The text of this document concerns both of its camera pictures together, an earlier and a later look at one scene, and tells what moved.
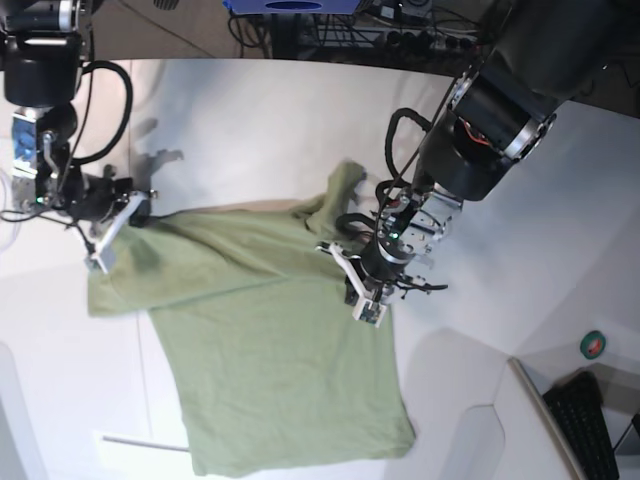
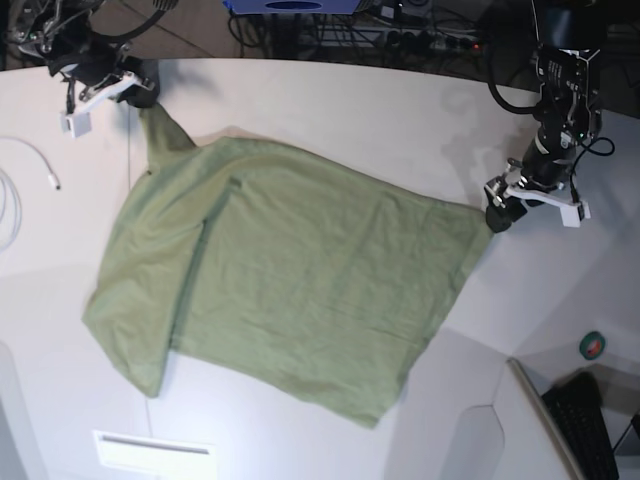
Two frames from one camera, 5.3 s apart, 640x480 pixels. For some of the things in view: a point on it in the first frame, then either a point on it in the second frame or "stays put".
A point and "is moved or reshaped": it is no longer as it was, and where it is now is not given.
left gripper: x=90 y=197 → x=92 y=62
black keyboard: x=577 y=405 stays put
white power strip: x=429 y=41 stays put
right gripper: x=384 y=257 → x=539 y=167
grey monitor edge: x=547 y=418 stays put
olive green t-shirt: x=273 y=364 is moved or reshaped
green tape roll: x=592 y=344 stays put
